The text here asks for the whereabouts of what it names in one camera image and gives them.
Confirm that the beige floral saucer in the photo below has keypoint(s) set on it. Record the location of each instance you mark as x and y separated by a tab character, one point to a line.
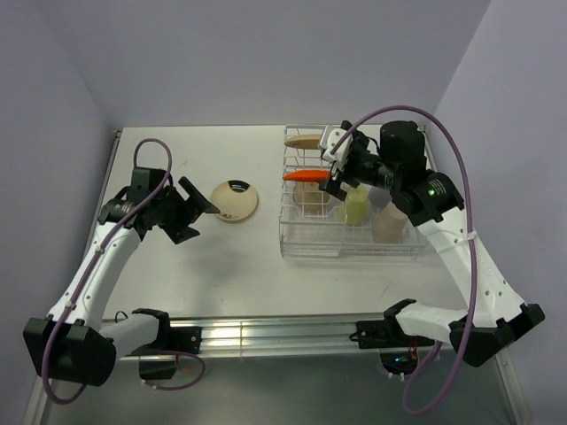
304	142

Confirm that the aluminium mounting rail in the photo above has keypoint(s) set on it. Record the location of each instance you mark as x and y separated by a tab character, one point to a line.
271	336

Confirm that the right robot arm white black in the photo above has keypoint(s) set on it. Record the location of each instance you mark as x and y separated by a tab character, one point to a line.
495	316

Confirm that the purple plastic cup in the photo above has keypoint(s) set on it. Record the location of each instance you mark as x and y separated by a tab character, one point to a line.
379	198

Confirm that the white floral bowl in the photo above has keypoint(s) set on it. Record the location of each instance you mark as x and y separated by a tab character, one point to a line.
309	198

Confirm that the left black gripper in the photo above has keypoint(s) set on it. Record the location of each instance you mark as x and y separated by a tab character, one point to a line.
180	231

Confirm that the beige plastic cup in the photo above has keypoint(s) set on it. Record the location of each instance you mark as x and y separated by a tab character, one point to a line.
388	227

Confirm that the orange plate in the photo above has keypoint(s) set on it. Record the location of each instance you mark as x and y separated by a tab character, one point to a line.
307	175

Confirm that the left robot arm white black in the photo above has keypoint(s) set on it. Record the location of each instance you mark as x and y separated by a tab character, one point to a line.
71	343

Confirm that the cream plate black print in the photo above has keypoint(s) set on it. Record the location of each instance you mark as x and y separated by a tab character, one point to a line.
236	200

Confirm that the white wire dish rack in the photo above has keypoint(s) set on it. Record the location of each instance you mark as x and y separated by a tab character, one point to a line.
314	224

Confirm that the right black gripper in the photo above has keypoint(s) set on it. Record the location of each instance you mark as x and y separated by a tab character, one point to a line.
332	185

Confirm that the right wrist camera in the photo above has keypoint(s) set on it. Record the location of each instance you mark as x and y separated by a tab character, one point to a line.
334	145

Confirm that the light green mug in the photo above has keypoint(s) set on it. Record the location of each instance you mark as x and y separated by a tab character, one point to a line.
353	210

